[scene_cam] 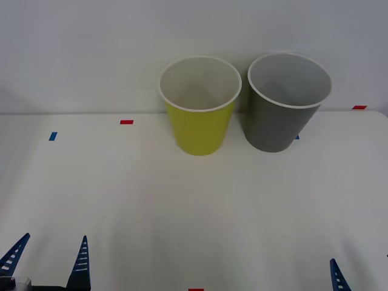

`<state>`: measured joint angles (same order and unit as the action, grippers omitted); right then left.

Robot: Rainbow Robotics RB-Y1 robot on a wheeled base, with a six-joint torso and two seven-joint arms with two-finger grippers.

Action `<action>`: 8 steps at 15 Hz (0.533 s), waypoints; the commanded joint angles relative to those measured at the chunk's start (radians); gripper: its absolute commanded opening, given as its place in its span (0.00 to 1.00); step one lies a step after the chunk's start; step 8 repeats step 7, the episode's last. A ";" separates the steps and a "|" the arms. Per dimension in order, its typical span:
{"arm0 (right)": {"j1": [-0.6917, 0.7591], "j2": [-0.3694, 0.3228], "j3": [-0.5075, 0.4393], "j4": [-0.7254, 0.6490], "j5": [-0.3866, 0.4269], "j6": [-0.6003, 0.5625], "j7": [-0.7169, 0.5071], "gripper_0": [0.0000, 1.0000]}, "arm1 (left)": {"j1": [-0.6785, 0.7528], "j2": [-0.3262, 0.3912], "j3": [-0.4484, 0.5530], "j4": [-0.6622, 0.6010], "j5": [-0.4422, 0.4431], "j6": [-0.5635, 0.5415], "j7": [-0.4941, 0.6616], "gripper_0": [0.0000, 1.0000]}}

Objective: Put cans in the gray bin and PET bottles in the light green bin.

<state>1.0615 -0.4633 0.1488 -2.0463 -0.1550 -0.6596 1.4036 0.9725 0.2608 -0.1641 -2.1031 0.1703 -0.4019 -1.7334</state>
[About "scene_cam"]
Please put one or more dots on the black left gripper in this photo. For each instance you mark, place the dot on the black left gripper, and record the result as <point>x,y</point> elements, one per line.
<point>48,288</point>

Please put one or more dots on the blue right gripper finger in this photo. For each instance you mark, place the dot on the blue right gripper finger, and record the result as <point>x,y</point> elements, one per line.
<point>339,280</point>

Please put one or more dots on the grey plastic bin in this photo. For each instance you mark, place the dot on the grey plastic bin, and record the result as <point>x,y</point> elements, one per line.
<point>272,127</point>

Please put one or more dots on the yellow-green plastic bin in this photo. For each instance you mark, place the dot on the yellow-green plastic bin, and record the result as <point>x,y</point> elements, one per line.
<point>198,130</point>

